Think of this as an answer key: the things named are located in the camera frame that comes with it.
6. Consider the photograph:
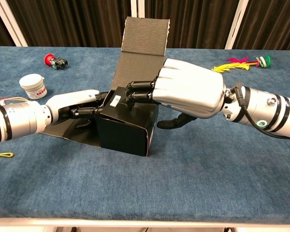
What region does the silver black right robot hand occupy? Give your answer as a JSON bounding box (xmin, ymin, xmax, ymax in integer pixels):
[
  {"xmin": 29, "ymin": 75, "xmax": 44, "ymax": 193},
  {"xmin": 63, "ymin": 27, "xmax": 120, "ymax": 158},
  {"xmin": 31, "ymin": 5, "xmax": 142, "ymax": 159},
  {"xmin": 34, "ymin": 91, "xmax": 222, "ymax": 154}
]
[{"xmin": 125, "ymin": 58, "xmax": 227, "ymax": 130}]

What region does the white plastic jar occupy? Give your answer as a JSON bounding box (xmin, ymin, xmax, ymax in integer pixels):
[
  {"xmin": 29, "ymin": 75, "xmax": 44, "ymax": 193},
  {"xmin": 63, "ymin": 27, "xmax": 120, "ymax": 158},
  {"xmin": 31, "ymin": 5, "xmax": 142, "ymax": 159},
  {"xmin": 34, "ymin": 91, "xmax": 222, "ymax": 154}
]
[{"xmin": 19, "ymin": 73, "xmax": 48, "ymax": 100}]

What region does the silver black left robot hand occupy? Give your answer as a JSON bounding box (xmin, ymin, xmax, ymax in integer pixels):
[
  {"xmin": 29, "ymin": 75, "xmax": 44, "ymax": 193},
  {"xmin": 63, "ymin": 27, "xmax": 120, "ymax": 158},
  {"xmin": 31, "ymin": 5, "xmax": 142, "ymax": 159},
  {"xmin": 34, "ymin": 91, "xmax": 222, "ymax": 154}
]
[{"xmin": 45, "ymin": 88, "xmax": 112, "ymax": 126}]

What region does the red and grey toy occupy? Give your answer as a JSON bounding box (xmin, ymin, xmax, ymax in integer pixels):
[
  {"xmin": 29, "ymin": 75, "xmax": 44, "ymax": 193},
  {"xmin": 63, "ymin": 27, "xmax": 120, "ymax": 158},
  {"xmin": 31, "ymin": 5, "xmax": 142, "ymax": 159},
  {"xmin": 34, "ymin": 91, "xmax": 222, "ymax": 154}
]
[{"xmin": 43, "ymin": 53, "xmax": 69, "ymax": 71}]

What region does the yellow pink feather shuttlecock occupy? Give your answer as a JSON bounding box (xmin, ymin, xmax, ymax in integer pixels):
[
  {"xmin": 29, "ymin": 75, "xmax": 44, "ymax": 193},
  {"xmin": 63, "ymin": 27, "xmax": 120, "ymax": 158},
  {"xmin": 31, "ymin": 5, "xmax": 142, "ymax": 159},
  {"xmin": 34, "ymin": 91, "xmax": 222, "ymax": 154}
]
[{"xmin": 211, "ymin": 55, "xmax": 272, "ymax": 73}]

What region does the blue felt table mat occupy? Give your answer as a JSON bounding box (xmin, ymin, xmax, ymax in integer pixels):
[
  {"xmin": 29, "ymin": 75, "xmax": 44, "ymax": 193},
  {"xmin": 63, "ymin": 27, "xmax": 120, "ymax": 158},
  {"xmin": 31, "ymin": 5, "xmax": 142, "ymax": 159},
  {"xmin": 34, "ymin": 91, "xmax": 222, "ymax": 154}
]
[{"xmin": 0, "ymin": 45, "xmax": 290, "ymax": 222}]

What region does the white metal partition post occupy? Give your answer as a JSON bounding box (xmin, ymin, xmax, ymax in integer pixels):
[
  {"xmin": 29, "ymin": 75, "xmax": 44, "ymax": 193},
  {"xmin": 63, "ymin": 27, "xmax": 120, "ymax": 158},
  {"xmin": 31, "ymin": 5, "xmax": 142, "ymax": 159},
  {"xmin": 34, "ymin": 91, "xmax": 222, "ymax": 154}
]
[
  {"xmin": 226, "ymin": 0, "xmax": 249, "ymax": 50},
  {"xmin": 0, "ymin": 0, "xmax": 29, "ymax": 47},
  {"xmin": 130, "ymin": 0, "xmax": 145, "ymax": 19}
]

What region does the black foldable cardboard box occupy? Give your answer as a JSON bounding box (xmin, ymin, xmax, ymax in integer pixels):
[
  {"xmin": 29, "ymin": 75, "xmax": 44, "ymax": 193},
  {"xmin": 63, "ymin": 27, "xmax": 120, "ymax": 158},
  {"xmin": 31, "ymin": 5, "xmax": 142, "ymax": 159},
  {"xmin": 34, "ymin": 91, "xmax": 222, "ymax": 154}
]
[{"xmin": 40, "ymin": 16, "xmax": 171, "ymax": 157}]

